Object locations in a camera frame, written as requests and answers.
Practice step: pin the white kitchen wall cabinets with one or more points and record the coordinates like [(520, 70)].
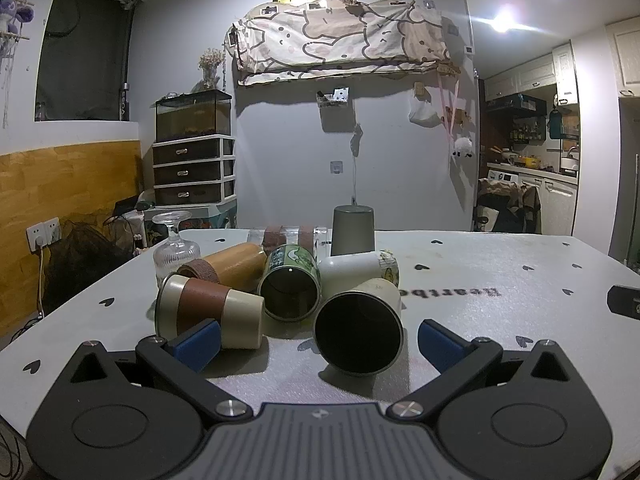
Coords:
[(530, 72)]

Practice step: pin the white cup with printed label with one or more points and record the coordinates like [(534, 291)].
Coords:
[(350, 267)]

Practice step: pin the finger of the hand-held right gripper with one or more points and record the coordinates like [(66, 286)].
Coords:
[(625, 301)]

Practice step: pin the white wall socket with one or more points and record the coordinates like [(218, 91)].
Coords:
[(44, 232)]

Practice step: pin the dried flower vase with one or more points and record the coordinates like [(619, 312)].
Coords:
[(211, 67)]

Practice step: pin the dark jacket on chair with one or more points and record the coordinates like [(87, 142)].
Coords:
[(510, 207)]

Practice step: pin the white drawer cabinet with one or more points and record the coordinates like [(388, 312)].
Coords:
[(192, 170)]

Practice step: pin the purple plush toy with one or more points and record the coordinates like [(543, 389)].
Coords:
[(14, 10)]

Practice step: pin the tan cup with brown band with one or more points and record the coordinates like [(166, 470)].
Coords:
[(235, 265)]

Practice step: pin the small wall hook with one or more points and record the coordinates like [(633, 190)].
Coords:
[(337, 167)]

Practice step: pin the green printed cup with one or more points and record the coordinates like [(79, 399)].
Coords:
[(290, 285)]

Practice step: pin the dark window curtain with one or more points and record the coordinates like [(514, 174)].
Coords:
[(85, 55)]

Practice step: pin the cream cup with brown sleeve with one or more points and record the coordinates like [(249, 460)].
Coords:
[(200, 300)]

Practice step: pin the white plastic bag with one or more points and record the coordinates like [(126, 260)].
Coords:
[(423, 112)]

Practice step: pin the clear glass with brown sleeve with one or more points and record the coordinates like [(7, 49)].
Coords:
[(275, 237)]

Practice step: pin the clear stemmed glass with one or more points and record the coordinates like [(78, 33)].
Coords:
[(174, 252)]

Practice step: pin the black net bag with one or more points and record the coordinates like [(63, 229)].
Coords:
[(85, 265)]

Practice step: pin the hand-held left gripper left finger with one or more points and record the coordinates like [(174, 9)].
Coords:
[(197, 349)]

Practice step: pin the white cup with black inside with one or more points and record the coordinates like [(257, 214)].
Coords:
[(357, 332)]

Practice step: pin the glass fish tank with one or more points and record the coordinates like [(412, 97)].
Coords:
[(192, 117)]

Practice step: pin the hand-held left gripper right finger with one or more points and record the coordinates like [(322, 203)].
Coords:
[(440, 346)]

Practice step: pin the white washing machine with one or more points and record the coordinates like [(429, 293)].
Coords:
[(502, 176)]

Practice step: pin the cartoon printed cloth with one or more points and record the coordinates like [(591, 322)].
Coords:
[(340, 35)]

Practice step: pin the grey cup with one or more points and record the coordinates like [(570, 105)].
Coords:
[(352, 230)]

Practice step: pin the white tall cabinet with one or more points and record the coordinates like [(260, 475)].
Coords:
[(625, 55)]

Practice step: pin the white plush sheep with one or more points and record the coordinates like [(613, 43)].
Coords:
[(463, 147)]

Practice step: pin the ceiling spot light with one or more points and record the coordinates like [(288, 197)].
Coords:
[(504, 21)]

